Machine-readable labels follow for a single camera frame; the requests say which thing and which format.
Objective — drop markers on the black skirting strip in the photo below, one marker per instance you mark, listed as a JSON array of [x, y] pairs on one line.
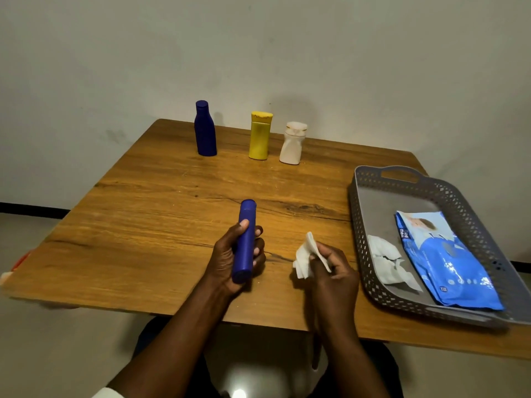
[[33, 210]]

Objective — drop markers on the person's right forearm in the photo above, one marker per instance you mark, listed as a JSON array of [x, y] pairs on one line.
[[350, 364]]

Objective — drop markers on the person's left forearm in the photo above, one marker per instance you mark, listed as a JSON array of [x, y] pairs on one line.
[[178, 348]]

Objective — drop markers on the blue wet wipes packet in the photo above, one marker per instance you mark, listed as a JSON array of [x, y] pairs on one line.
[[450, 265]]

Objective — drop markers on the person's right thumb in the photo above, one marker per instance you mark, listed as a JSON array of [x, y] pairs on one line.
[[317, 267]]

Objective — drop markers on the grey perforated plastic tray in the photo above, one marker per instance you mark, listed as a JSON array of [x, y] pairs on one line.
[[381, 203]]

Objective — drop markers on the flat white wipe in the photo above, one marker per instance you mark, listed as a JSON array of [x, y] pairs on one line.
[[388, 261]]

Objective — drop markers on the person's left hand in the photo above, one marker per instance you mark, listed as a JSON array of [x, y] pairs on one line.
[[222, 261]]

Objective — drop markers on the person's dark trousers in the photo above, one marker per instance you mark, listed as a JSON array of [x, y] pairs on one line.
[[385, 360]]

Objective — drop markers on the dark blue shouldered bottle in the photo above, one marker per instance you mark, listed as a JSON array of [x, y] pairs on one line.
[[205, 132]]

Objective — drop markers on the white wipe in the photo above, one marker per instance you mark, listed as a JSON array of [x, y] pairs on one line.
[[303, 256], [388, 261]]

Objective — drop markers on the white sleeve cuff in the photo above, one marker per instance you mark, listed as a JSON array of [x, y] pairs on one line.
[[107, 393]]

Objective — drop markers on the person's left thumb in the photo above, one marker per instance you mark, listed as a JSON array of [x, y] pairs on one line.
[[237, 231]]

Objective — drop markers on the person's right hand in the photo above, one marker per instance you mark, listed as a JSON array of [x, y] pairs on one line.
[[336, 290]]

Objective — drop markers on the red object at table edge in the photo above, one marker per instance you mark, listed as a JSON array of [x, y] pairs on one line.
[[20, 261]]

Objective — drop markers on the yellow plastic bottle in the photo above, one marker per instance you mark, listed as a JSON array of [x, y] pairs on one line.
[[260, 138]]

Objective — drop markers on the person's left middle finger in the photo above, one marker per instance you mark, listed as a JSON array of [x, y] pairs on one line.
[[259, 245]]

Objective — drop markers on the blue cylindrical tube bottle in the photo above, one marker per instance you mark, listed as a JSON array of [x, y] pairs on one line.
[[244, 244]]

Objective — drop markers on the white plastic bottle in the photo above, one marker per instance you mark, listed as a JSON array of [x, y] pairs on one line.
[[292, 147]]

